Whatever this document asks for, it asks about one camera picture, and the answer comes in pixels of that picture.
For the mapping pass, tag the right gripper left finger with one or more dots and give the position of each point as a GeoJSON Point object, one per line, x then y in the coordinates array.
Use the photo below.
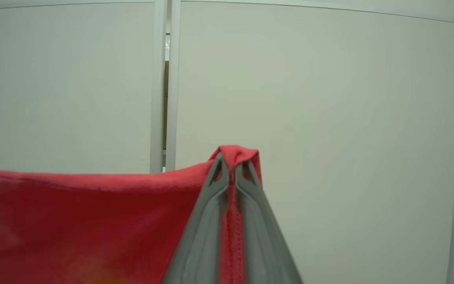
{"type": "Point", "coordinates": [203, 236]}

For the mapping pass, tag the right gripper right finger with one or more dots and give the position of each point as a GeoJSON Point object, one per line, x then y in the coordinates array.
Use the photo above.
{"type": "Point", "coordinates": [262, 244]}

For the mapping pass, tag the partition joint post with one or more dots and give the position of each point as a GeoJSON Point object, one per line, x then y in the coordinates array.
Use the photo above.
{"type": "Point", "coordinates": [174, 98]}

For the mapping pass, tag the red shirt with white stripes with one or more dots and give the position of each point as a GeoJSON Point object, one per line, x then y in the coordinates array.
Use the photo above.
{"type": "Point", "coordinates": [73, 228]}

